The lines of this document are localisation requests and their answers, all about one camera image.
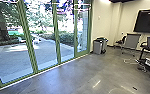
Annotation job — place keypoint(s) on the green framed glass door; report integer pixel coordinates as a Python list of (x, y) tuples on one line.
[(56, 36)]

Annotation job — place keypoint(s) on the green garden hedge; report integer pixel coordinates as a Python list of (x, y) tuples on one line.
[(66, 37)]

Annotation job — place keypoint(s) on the large green tree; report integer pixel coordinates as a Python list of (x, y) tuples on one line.
[(1, 23)]

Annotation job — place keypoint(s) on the black wall television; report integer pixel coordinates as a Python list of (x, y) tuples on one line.
[(147, 20)]

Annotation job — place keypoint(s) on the grey indoor trash bin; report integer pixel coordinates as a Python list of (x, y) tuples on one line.
[(97, 47)]

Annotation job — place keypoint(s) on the white wall switch plate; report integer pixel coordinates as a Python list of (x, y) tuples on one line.
[(99, 16)]

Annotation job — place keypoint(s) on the small black swivel chair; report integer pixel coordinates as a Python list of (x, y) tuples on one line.
[(120, 41)]

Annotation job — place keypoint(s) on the black bin with green lid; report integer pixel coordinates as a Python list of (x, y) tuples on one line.
[(105, 44)]

